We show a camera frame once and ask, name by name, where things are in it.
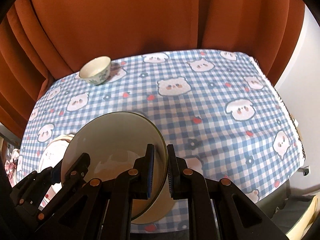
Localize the orange curtain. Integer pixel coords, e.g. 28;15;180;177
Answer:
0;0;307;140

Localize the cream cloth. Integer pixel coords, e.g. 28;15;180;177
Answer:
287;195;319;238

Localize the pink patterned cloth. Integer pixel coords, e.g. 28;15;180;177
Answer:
4;149;22;188

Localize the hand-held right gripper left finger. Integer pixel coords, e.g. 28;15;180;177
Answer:
34;144;155;240

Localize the blue checkered cartoon tablecloth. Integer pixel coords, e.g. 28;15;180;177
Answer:
19;50;307;233

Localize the dark grey cushion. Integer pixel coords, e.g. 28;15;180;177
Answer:
272;182;315;220

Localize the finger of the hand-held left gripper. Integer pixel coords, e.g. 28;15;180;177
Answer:
60;152;90;200
11;166;61;200

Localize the green floral white bowl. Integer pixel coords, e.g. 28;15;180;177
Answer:
60;111;177;225
79;56;112;86

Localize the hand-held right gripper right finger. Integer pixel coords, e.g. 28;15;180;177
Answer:
167;144;288;240

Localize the small white scalloped plate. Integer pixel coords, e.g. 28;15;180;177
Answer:
37;134;77;178

